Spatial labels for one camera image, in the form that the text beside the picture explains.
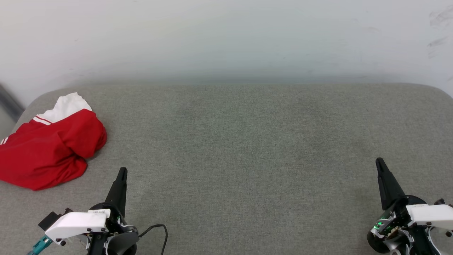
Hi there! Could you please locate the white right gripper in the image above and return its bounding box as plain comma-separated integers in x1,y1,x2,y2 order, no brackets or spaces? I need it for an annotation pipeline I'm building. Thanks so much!
367,158,453,255

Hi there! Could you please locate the grey fabric sofa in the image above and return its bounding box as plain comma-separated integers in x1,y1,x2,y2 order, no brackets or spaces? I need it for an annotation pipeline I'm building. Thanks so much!
0,83,453,255

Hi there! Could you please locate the teal left camera cable plug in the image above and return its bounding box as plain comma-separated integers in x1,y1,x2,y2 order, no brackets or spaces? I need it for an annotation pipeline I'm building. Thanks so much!
28,236,53,255

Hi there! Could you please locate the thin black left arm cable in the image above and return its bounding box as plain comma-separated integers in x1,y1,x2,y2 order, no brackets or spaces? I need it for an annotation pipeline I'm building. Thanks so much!
138,224,168,255

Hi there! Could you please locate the red and white jersey shirt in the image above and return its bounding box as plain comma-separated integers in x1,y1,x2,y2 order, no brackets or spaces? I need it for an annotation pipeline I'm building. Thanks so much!
0,92,107,191

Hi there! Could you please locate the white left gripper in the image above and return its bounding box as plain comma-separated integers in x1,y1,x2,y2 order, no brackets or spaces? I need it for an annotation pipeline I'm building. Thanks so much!
45,167,139,255

